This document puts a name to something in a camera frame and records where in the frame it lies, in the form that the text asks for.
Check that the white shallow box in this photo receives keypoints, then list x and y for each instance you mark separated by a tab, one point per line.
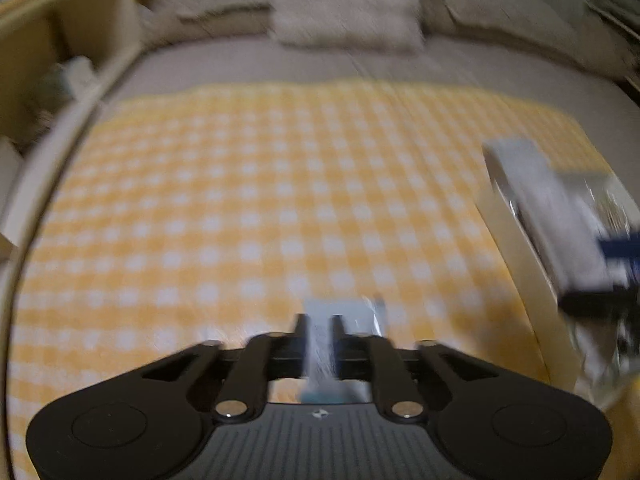
584	309

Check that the beige folded fluffy blanket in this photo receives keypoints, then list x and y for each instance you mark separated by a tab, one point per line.
168	22

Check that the wooden headboard shelf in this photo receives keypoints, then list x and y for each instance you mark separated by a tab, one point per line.
35	36

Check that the white tissue box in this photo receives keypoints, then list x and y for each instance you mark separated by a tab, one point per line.
66	81

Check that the grey bed sheet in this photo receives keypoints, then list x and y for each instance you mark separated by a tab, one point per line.
596	102

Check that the yellow white checkered blanket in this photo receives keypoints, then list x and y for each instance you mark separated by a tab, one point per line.
215	213

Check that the fluffy white square pillow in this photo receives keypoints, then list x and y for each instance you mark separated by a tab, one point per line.
384	25

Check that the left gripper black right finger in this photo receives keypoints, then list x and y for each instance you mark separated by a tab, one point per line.
337	335

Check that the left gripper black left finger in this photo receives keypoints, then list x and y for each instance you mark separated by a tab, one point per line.
300	344

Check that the beige long pillow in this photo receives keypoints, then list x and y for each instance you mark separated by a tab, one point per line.
566	31

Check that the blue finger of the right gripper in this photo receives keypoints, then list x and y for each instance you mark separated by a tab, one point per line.
625	249

